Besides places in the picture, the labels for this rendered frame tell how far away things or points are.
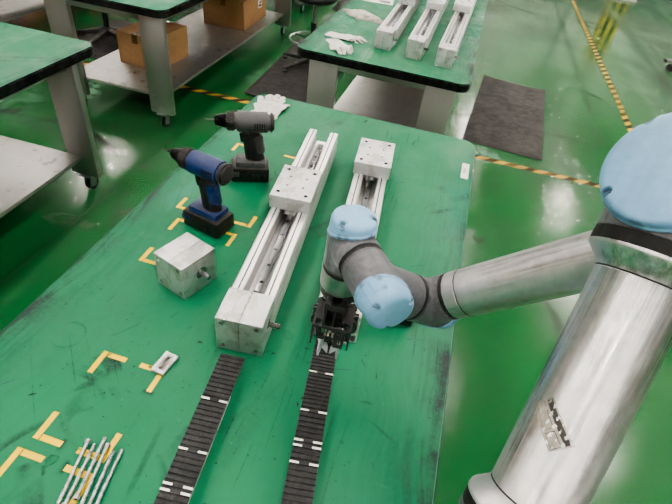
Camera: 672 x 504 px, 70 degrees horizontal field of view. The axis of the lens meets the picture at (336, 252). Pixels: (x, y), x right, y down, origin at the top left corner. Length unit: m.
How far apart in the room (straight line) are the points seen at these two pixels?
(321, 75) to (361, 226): 2.13
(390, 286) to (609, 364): 0.29
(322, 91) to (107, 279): 1.88
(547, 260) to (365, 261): 0.24
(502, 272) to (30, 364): 0.90
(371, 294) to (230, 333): 0.43
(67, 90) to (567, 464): 2.54
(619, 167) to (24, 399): 1.01
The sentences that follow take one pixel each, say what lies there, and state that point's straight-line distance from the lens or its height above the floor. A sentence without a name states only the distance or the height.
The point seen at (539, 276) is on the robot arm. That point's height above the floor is 1.23.
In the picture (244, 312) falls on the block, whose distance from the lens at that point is 1.01.
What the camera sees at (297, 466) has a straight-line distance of 0.90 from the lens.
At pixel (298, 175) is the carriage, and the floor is 0.90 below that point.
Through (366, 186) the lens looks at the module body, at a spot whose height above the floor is 0.84.
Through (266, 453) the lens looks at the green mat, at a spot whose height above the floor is 0.78.
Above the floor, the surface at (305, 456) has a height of 0.81.
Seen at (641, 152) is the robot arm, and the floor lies 1.45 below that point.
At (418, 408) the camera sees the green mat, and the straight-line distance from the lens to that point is 1.03.
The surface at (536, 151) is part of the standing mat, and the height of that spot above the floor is 0.02.
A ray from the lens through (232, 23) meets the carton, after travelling 4.80.
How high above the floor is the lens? 1.63
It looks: 41 degrees down
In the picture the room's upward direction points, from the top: 9 degrees clockwise
